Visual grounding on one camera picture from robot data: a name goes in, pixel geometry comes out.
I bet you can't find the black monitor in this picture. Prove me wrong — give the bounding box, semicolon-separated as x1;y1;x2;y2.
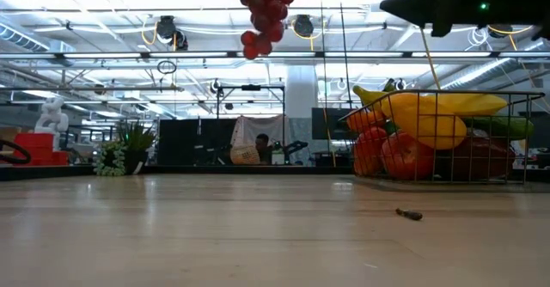
311;107;360;141
517;110;550;150

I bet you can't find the purple grape bunch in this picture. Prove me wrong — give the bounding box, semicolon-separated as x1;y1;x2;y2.
239;0;300;61

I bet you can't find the woven tan basket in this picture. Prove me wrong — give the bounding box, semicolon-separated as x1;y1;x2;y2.
229;143;262;166

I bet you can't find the person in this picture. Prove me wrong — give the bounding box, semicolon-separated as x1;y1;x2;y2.
253;132;275;166

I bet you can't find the ceiling light strip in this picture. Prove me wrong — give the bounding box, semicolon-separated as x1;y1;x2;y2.
0;51;550;60

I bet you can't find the white pillar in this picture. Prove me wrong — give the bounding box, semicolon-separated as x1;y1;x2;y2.
285;65;319;130

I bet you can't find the black curved cable loop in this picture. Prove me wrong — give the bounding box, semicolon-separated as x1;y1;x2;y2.
0;138;33;166

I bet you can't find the yellow hanging cable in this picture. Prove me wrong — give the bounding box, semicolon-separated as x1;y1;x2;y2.
406;0;452;116

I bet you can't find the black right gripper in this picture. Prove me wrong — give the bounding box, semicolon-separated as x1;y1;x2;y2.
379;0;550;41

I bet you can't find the black metal stand frame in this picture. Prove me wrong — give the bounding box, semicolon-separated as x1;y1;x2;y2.
216;83;286;123

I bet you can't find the black hanging cable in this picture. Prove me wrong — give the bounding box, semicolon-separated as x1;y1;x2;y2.
336;0;352;110

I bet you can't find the white hanging cloth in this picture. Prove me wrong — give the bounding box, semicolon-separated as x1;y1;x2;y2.
230;114;290;150

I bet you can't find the red bell pepper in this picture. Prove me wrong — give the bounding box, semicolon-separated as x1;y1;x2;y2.
352;126;390;177

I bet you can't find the white robot statue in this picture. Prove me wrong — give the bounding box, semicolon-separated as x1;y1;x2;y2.
34;96;70;150

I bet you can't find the red box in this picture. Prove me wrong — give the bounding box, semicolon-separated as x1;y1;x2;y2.
13;131;69;167

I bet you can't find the small brown stem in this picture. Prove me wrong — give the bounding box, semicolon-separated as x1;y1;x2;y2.
394;208;424;222

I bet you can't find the wire mesh basket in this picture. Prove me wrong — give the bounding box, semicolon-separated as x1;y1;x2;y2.
339;89;546;185

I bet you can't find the green cucumber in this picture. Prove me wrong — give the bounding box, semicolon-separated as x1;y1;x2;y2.
462;115;535;141

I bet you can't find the black table frame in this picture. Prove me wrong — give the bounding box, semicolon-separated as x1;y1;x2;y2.
0;164;550;183

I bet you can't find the yellow orange mango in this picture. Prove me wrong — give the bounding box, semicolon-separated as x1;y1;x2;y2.
381;93;468;151

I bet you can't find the black ceiling cable reel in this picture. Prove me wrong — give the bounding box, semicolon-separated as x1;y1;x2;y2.
155;15;189;52
487;23;515;39
291;14;315;39

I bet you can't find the yellow banana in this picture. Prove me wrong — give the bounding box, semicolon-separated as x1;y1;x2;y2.
351;78;509;117

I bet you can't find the red apple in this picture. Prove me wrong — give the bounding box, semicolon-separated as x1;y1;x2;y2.
381;131;435;181

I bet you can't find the black partition panel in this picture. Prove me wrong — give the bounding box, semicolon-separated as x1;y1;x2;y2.
157;118;241;167

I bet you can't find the potted succulent plant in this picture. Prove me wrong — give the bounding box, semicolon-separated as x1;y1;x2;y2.
92;121;158;177

